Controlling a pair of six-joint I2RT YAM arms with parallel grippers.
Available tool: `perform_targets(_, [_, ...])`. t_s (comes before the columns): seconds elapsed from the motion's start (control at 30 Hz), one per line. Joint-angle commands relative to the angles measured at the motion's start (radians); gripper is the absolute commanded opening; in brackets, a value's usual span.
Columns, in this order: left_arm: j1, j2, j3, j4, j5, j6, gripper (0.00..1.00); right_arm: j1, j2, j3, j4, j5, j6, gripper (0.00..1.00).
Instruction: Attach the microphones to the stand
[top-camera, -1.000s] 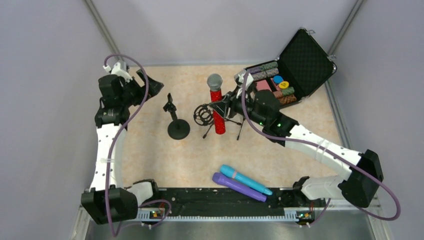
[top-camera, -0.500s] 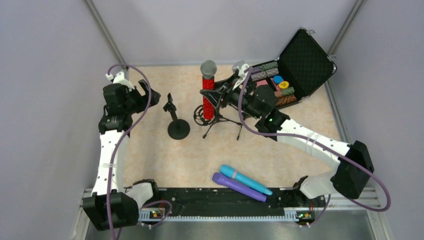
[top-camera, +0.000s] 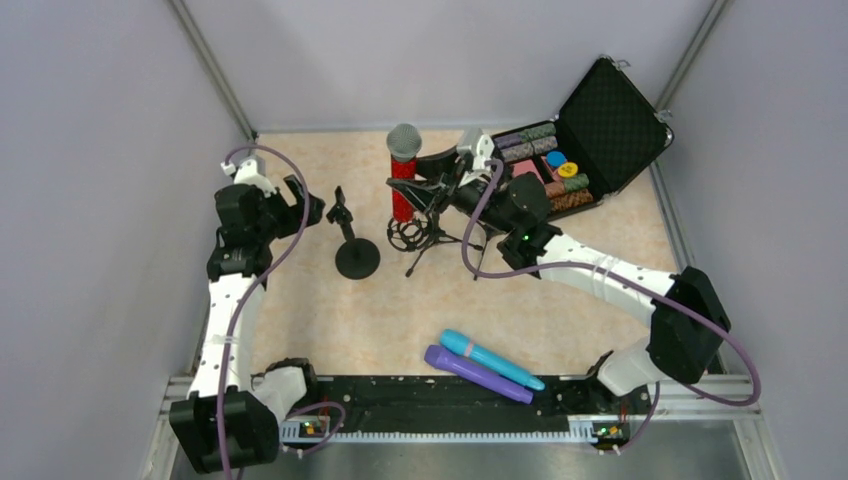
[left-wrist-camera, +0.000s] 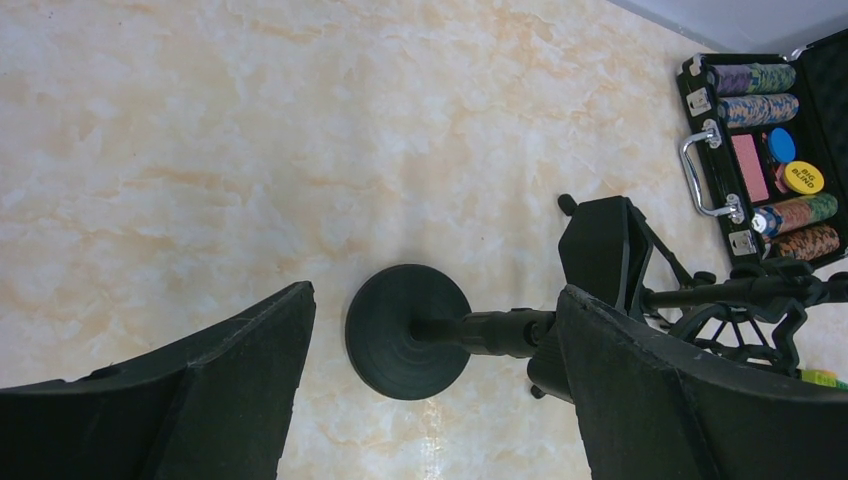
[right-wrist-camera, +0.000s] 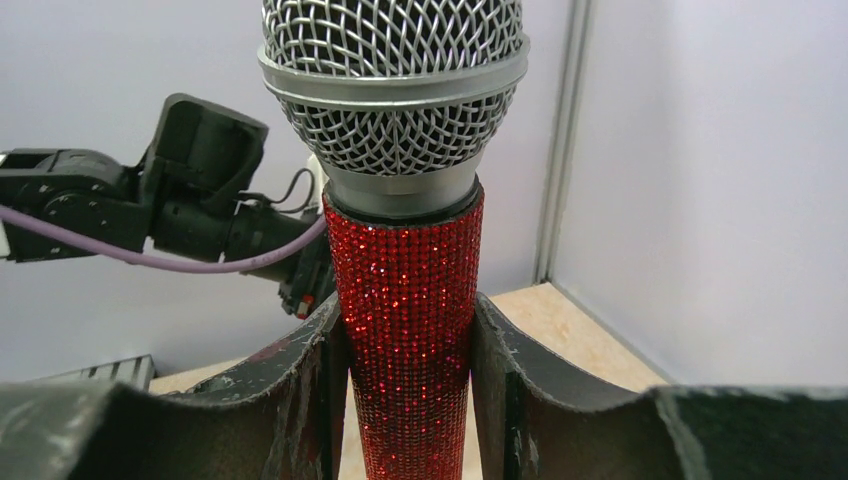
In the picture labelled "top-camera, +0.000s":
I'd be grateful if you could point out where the shock mount tripod stand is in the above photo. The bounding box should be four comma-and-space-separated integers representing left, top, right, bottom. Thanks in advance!
386, 213, 462, 278

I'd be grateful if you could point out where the red glitter microphone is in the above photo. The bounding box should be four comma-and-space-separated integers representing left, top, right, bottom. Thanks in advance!
386, 123, 422, 223

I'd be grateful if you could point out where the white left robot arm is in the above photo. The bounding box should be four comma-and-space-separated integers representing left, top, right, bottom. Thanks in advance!
169, 175, 324, 474

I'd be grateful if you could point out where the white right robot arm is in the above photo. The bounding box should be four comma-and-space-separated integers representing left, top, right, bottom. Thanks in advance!
387, 149, 730, 396

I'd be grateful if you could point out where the black tripod mic stand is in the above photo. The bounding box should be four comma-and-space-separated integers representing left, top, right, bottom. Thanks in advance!
476, 223, 498, 270

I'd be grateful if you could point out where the black round base stand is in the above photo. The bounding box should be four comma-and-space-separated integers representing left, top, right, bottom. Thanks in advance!
326, 186, 381, 280

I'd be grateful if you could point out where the red playing card deck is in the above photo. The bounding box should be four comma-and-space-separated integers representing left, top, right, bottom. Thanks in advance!
511, 159, 545, 184

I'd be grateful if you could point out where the purple chip stack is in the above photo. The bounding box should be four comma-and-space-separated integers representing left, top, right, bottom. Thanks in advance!
494, 133, 525, 150

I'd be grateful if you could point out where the red white chip stack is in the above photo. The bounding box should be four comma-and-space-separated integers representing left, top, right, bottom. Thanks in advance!
544, 182, 567, 199

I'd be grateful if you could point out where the blue round dealer chip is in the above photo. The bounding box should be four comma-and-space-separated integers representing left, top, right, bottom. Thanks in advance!
545, 150, 567, 169

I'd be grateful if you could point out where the yellow round dealer chip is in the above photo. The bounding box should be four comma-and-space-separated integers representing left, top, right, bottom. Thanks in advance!
557, 162, 580, 179

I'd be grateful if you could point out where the green chip stack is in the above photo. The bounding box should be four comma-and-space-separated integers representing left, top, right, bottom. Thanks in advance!
563, 173, 590, 193

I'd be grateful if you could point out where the orange black chip stack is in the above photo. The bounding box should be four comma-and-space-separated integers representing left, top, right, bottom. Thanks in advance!
551, 188, 594, 213

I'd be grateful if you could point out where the cyan toy microphone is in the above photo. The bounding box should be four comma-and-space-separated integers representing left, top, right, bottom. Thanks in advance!
440, 329, 546, 391

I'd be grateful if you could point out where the black poker chip case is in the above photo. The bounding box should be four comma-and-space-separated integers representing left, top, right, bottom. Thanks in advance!
490, 55, 675, 213

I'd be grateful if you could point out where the purple toy microphone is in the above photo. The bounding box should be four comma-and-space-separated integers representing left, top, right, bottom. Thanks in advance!
424, 345, 534, 404

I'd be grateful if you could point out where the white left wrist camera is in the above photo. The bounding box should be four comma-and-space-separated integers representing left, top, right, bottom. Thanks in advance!
220, 156, 276, 197

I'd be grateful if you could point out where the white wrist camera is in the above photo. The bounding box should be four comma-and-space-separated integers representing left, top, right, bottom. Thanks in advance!
456, 127, 496, 187
220, 156, 276, 197

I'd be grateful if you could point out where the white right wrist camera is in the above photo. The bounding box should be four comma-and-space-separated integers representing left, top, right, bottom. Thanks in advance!
456, 127, 496, 187

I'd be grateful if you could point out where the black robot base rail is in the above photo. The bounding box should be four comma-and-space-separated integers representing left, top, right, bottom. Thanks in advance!
296, 375, 652, 441

